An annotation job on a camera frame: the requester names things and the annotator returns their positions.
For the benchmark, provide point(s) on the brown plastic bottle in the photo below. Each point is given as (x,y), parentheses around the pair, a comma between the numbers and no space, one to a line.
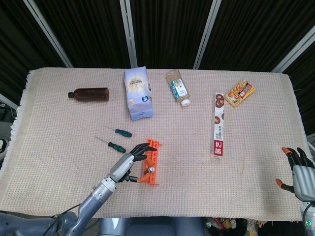
(91,94)

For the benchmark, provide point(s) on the blue and white bag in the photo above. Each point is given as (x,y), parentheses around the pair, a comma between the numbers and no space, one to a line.
(139,96)

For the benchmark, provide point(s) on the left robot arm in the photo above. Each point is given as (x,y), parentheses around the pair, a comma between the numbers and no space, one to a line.
(96,199)

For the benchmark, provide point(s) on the orange tool holder rack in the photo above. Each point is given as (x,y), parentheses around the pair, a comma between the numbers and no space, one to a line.
(153,159)

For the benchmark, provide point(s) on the clear bottle blue label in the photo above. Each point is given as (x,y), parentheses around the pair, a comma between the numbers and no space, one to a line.
(177,87)

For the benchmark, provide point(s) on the thick green black screwdriver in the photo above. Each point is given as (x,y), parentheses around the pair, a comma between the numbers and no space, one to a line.
(117,146)

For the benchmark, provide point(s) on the grey robot torso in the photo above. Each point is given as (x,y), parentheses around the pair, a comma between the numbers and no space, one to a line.
(152,227)

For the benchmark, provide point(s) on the long white red cookie box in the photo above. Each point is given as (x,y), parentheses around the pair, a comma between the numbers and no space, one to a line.
(219,127)

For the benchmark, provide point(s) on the black trash bin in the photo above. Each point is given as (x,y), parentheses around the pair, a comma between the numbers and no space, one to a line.
(236,227)

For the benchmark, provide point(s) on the black and white shoe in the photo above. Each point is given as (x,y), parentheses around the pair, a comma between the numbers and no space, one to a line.
(2,146)

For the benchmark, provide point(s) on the beige woven tablecloth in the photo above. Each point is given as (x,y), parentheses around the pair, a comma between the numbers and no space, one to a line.
(187,152)

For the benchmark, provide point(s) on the yellow snack box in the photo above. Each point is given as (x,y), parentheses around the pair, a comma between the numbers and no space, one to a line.
(239,94)

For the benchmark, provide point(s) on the slim green screwdriver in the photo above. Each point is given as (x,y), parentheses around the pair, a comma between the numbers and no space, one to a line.
(123,133)

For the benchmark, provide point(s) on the black metal precision screwdriver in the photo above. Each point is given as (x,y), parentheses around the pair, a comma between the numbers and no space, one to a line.
(151,169)

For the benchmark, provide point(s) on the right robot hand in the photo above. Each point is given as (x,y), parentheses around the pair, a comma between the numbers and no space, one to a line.
(304,182)

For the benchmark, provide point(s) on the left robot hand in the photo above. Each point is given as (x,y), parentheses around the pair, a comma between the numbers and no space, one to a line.
(121,167)

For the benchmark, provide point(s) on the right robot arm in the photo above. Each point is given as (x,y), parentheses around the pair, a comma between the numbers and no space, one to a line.
(310,221)

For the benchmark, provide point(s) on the grey partition frame post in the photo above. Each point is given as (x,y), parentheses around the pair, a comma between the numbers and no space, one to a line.
(49,34)
(311,140)
(295,51)
(8,101)
(129,34)
(206,37)

